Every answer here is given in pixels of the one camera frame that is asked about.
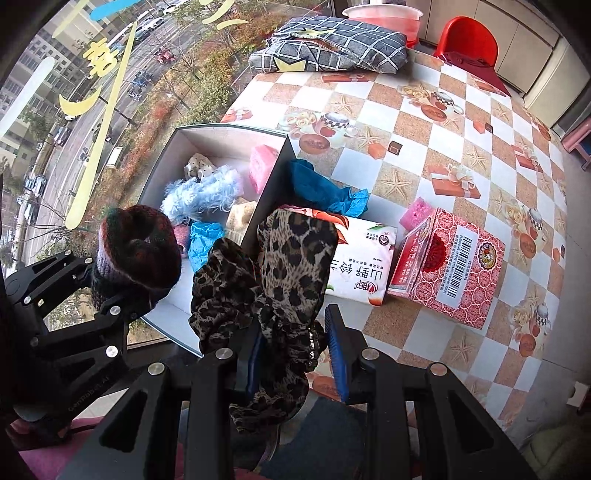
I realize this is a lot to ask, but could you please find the purple striped knit hat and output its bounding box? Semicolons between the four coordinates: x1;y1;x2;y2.
91;204;181;315

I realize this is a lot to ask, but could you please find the leopard print scrunchie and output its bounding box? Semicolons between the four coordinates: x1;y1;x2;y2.
188;209;338;433

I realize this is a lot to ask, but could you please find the light blue fluffy cloth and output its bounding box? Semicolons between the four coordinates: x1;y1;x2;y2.
160;165;243;225

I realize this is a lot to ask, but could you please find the beige fuzzy sock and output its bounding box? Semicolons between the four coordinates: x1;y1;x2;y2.
224;197;257;245

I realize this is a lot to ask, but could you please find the cream polka dot scrunchie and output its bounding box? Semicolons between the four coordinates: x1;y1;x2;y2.
183;153;216;182

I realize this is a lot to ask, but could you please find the pink sponge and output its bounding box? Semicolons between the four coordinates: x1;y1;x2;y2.
400;197;434;232
249;145;279;195

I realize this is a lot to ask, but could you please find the person's jeans leg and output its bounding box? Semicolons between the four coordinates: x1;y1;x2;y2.
260;397;367;480

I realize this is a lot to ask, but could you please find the red patterned tissue box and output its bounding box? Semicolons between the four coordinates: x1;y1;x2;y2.
388;208;506;329

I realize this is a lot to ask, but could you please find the white peach drink carton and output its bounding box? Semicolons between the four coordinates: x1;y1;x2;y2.
284;205;398;307

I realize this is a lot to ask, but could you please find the white open storage box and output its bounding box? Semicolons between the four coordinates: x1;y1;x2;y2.
136;122;298;358

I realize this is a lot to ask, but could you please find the dark blue plastic bag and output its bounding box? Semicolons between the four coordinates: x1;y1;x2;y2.
287;159;370;218

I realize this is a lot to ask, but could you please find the checkered tablecloth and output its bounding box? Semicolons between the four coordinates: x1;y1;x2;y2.
224;52;567;427

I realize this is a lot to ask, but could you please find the pink plastic stool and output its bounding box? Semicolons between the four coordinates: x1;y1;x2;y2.
561;116;591;171

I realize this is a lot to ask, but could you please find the white cabinet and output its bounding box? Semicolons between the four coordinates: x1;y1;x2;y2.
407;0;590;133

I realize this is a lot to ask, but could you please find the red plastic chair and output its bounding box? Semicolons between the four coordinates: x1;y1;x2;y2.
434;16;510;96

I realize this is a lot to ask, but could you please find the grey plaid pillow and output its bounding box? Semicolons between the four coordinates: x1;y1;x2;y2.
249;16;407;74

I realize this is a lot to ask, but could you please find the pink plastic basin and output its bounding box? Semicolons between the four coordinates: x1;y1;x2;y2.
342;3;423;48

